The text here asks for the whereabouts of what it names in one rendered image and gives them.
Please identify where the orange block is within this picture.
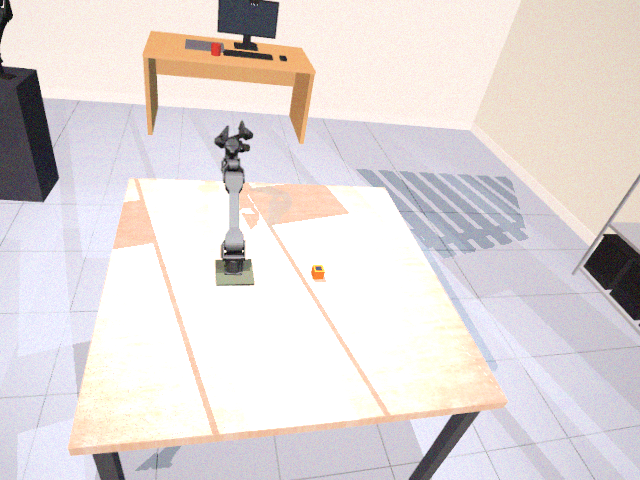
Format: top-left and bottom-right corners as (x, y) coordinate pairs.
(311, 265), (325, 279)

